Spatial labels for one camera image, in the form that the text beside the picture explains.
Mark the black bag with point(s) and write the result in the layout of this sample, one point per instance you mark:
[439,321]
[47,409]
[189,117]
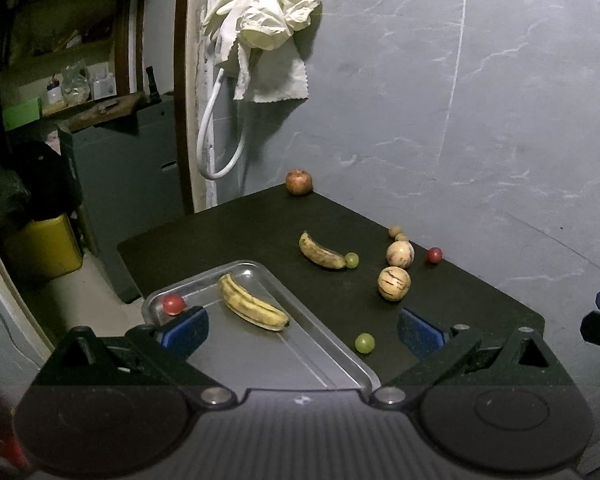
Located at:
[40,175]

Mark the spotted yellow banana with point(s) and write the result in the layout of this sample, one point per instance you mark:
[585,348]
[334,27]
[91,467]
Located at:
[245,305]
[320,255]

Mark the wooden shelf unit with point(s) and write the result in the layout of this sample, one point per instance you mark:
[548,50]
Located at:
[125,35]

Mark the metal tray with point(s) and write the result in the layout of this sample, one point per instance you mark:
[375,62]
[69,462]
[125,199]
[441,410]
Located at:
[260,355]

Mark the green box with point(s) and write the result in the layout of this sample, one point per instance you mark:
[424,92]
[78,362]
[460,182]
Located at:
[21,115]

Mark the yellow container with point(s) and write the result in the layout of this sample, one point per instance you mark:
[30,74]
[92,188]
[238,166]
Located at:
[50,250]

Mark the green grape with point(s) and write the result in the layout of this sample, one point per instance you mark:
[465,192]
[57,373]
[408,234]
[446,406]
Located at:
[365,343]
[351,260]

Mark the striped yellow pepino melon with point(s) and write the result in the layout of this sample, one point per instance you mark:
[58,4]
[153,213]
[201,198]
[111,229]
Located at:
[400,253]
[394,284]

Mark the small plastic container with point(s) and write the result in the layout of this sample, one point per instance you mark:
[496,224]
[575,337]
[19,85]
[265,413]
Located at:
[54,94]

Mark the grey metal cabinet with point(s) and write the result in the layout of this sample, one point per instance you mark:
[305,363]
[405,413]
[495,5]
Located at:
[125,170]

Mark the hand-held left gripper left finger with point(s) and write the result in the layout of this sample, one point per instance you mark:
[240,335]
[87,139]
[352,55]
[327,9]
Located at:
[185,330]

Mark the wooden board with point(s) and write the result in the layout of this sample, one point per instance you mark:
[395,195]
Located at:
[105,112]

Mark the red cherry tomato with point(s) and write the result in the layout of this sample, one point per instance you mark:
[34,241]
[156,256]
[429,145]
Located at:
[172,304]
[434,255]

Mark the white box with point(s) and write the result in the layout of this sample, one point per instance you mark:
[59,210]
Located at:
[103,86]

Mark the small brown longan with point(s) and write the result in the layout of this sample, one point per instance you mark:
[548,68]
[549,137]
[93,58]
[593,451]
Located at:
[402,238]
[394,231]

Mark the wooden door frame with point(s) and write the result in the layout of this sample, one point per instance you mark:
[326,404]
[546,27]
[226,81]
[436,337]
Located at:
[182,110]

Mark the pale yellow crumpled cloth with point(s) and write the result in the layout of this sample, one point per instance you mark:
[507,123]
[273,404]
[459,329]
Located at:
[265,10]

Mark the clear plastic bag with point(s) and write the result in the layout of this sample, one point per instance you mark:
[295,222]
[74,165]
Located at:
[75,85]

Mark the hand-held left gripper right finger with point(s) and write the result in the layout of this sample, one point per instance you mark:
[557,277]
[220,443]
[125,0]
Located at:
[420,332]

